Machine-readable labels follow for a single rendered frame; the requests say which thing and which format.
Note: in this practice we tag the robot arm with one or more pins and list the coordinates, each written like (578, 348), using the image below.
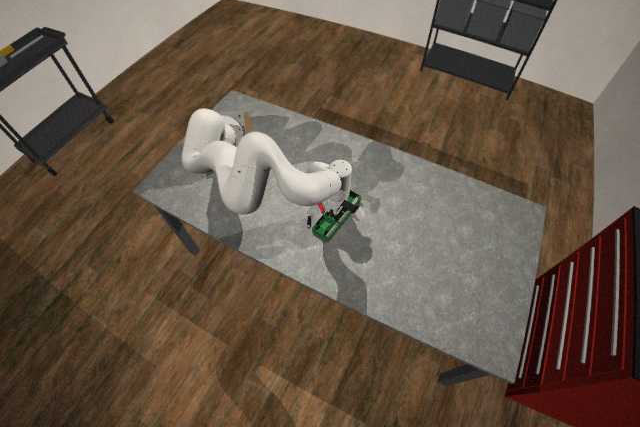
(254, 154)

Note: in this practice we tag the green rack of bins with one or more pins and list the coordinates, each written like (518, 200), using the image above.
(327, 226)

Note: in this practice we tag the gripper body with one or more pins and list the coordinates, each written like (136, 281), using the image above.
(334, 205)

